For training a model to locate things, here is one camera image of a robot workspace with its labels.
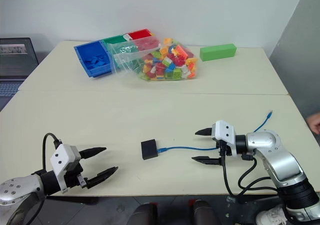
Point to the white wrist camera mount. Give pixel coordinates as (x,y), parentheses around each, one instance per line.
(225,131)
(61,156)

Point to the white sneaker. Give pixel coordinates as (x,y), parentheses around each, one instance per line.
(271,216)

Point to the clear bag of toy bricks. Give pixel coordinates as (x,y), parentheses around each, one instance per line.
(162,60)

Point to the dark rounded shape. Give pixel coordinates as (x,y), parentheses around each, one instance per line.
(203,213)
(143,215)

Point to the small black box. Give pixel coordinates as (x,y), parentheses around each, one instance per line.
(148,150)

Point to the red plastic bin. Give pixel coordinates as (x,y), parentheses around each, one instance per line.
(140,34)

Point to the green rectangular block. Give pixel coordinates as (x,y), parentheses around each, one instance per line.
(217,52)

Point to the person's bare hand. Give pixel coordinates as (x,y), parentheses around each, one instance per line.
(314,123)

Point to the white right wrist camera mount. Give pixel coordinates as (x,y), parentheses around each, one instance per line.
(225,131)

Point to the grey laptop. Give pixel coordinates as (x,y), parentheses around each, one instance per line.
(15,60)

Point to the blue plastic bin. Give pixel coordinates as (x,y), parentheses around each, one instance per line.
(93,57)

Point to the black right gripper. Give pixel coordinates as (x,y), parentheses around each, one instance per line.
(222,148)

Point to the green plastic bin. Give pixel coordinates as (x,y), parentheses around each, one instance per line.
(113,40)

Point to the grey partition panel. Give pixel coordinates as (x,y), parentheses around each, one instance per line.
(297,47)

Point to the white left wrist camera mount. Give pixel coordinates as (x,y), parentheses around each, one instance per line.
(61,156)

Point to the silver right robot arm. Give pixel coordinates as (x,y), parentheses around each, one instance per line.
(277,157)

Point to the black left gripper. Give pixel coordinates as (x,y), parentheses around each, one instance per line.
(75,177)

